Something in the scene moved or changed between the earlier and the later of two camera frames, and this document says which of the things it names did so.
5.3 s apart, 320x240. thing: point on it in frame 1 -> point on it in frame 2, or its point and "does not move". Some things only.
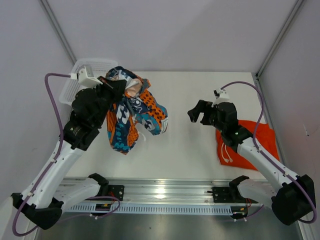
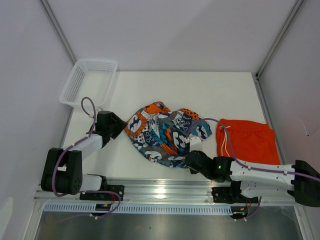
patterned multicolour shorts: [138, 106] -> [163, 135]
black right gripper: [202, 107] -> [193, 171]
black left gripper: [118, 87] -> [120, 125]
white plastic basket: [100, 68] does not move
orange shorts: [265, 140] does not move
